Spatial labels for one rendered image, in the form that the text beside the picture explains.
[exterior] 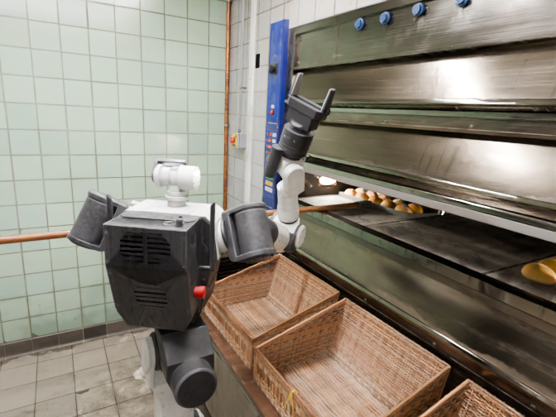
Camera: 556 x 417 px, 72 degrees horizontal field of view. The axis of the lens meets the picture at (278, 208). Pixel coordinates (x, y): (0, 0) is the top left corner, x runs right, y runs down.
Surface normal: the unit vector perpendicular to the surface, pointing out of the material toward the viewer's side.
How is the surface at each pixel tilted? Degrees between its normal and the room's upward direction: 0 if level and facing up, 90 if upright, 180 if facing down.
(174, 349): 45
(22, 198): 90
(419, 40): 90
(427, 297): 70
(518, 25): 90
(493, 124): 90
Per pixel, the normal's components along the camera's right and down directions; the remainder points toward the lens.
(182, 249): -0.11, 0.24
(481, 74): -0.80, -0.26
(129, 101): 0.50, 0.24
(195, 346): 0.39, -0.52
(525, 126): -0.87, 0.07
